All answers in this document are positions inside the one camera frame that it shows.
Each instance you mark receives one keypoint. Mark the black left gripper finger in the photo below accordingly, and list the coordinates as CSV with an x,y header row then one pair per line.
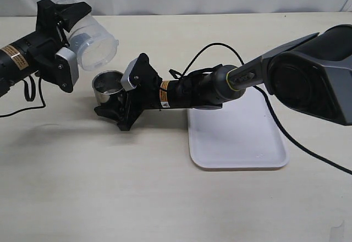
x,y
70,14

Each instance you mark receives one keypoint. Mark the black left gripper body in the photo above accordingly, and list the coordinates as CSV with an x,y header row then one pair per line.
x,y
49,38

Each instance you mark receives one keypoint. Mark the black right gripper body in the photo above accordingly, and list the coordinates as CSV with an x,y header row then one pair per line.
x,y
145,96

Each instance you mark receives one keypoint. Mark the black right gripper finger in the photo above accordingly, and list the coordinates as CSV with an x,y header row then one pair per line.
x,y
113,110

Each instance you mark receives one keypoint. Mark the clear plastic water pitcher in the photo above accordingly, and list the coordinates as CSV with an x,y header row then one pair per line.
x,y
93,45

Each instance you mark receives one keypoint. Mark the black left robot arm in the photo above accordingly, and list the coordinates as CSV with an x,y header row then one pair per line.
x,y
16,63

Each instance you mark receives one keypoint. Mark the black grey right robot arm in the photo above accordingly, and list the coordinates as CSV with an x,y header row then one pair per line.
x,y
311,75

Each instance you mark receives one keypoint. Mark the white rectangular plastic tray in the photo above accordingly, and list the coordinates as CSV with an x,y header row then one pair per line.
x,y
242,135

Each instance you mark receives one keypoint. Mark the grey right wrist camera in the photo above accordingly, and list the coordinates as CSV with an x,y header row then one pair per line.
x,y
128,80

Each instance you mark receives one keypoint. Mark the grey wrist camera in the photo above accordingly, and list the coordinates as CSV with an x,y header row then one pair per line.
x,y
128,80
66,69

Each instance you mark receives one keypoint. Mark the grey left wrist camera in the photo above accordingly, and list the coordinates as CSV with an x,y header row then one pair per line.
x,y
66,69

